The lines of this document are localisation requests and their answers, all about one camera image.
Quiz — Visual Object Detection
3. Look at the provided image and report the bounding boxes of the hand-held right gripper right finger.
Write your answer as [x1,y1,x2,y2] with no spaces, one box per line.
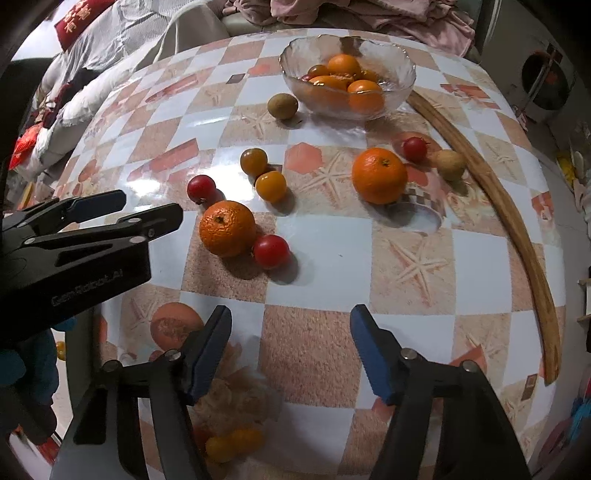
[349,305,532,480]

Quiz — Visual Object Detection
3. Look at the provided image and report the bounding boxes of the yellow cherry tomato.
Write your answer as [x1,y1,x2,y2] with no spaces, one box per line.
[205,436,238,464]
[255,170,288,205]
[231,428,264,456]

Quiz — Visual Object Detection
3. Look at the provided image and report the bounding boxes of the clear glass bowl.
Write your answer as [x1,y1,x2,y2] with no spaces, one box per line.
[279,35,417,121]

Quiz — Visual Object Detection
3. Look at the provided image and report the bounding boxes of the white washing machine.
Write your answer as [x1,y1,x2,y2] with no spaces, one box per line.
[519,41,578,125]

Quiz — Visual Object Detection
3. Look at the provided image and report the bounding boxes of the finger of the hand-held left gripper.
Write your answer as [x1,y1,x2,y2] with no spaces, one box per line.
[25,202,184,265]
[13,189,127,237]

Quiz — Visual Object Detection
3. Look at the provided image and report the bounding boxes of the brown kiwi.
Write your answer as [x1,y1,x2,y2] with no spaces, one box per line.
[431,149,467,182]
[267,93,299,121]

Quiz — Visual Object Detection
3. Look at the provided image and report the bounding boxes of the person's left hand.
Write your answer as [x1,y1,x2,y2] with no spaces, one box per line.
[0,318,77,431]

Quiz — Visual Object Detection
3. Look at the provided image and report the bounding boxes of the pink blanket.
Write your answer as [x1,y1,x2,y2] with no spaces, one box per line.
[222,0,477,57]

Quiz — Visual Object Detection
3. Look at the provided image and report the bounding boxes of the grey white duvet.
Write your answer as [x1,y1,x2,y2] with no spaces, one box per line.
[11,0,232,155]

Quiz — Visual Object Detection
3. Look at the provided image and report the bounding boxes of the long wooden stick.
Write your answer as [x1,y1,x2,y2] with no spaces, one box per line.
[406,90,562,387]

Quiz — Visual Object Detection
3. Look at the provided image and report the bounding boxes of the red embroidered cushion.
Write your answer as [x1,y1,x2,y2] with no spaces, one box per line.
[54,0,116,49]

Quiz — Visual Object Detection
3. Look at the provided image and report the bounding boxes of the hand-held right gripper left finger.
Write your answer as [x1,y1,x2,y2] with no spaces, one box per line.
[51,305,233,480]

